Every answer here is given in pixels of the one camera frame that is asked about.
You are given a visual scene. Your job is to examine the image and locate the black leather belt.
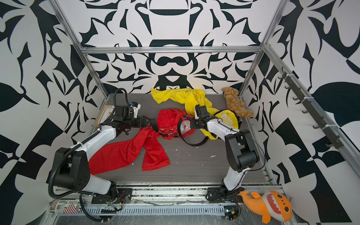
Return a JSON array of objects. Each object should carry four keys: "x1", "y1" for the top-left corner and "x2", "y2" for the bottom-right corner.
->
[{"x1": 146, "y1": 114, "x2": 209, "y2": 147}]

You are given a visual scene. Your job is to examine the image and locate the red trousers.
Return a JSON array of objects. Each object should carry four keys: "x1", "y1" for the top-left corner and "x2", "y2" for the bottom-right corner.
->
[{"x1": 89, "y1": 109, "x2": 195, "y2": 175}]

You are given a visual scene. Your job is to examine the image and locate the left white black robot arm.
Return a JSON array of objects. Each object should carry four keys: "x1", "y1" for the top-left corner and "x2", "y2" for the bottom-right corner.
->
[{"x1": 48, "y1": 102, "x2": 150, "y2": 199}]

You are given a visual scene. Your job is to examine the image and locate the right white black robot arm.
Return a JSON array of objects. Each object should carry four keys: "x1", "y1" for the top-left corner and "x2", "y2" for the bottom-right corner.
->
[{"x1": 189, "y1": 105, "x2": 260, "y2": 192}]

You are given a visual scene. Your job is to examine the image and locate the yellow trousers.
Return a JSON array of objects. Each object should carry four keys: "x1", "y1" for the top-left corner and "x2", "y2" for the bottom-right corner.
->
[{"x1": 150, "y1": 87, "x2": 240, "y2": 140}]

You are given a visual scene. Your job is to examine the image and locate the wooden framed picture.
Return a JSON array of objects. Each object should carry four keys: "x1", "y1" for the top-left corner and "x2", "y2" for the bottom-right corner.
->
[{"x1": 94, "y1": 105, "x2": 114, "y2": 128}]

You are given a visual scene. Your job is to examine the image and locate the brown teddy bear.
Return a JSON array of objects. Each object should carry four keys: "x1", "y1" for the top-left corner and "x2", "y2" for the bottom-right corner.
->
[{"x1": 222, "y1": 87, "x2": 254, "y2": 118}]

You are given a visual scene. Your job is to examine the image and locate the small green circuit board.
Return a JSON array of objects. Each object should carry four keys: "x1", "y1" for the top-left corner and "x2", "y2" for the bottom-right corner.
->
[{"x1": 224, "y1": 205, "x2": 239, "y2": 220}]

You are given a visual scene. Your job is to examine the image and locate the orange shark plush toy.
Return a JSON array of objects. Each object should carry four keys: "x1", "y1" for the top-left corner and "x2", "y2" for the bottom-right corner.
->
[{"x1": 238, "y1": 190, "x2": 293, "y2": 224}]

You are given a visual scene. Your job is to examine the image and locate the red white printed box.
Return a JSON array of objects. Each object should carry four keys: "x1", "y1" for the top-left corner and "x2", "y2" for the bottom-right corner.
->
[{"x1": 49, "y1": 199, "x2": 81, "y2": 214}]

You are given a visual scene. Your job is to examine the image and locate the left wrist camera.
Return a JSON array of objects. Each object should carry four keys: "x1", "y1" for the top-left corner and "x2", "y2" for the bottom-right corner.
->
[{"x1": 131, "y1": 102, "x2": 141, "y2": 118}]

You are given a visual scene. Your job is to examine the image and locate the white cable duct strip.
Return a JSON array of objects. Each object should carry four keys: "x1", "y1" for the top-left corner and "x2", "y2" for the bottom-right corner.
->
[{"x1": 86, "y1": 205, "x2": 225, "y2": 216}]

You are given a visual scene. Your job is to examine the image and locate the black wall hook rack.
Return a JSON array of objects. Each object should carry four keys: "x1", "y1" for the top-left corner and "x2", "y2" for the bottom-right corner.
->
[{"x1": 279, "y1": 72, "x2": 344, "y2": 149}]

